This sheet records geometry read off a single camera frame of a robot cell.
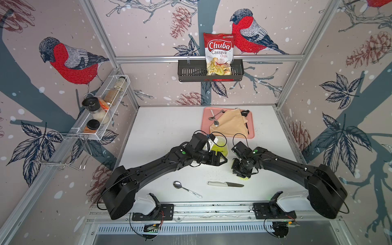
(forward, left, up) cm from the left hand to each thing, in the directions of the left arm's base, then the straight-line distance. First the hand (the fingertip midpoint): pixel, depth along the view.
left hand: (224, 159), depth 73 cm
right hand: (-1, -6, -14) cm, 15 cm away
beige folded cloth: (+36, -11, -17) cm, 42 cm away
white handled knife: (-7, -1, -17) cm, 19 cm away
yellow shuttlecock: (-7, -11, -8) cm, 15 cm away
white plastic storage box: (+19, -2, -12) cm, 23 cm away
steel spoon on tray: (+37, +1, -18) cm, 41 cm away
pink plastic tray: (+44, +5, -17) cm, 47 cm away
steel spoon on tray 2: (+39, +4, -16) cm, 42 cm away
